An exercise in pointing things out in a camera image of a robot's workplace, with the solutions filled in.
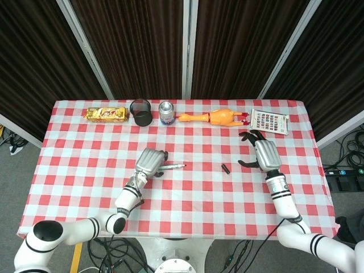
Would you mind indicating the dark partition panel white frame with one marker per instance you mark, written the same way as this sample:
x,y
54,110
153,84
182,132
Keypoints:
x,y
136,42
335,71
34,57
241,42

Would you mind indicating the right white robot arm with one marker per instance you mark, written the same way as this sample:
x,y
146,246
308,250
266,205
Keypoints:
x,y
290,210

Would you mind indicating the pen with dark cap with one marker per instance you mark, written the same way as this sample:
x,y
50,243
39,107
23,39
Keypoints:
x,y
173,167

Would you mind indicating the black pen cap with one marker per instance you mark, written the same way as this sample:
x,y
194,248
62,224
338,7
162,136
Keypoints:
x,y
225,169

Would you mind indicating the red white checkered tablecloth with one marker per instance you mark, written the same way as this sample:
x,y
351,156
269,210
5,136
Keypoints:
x,y
199,204

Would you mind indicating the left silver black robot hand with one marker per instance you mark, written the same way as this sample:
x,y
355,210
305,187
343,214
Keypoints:
x,y
148,162

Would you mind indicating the silver blue drink can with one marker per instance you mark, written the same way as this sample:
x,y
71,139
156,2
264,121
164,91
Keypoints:
x,y
166,115

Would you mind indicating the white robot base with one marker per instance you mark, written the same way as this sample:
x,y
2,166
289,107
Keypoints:
x,y
175,256

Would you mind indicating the black mesh pen holder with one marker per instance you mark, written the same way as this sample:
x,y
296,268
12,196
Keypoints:
x,y
141,116

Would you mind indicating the yellow rubber chicken toy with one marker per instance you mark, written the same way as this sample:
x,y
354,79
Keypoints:
x,y
219,117

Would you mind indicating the golden snack packet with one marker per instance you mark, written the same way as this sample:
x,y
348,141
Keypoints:
x,y
106,114

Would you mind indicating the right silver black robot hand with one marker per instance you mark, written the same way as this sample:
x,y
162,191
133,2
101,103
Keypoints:
x,y
268,155

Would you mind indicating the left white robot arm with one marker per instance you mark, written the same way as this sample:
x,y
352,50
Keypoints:
x,y
79,230

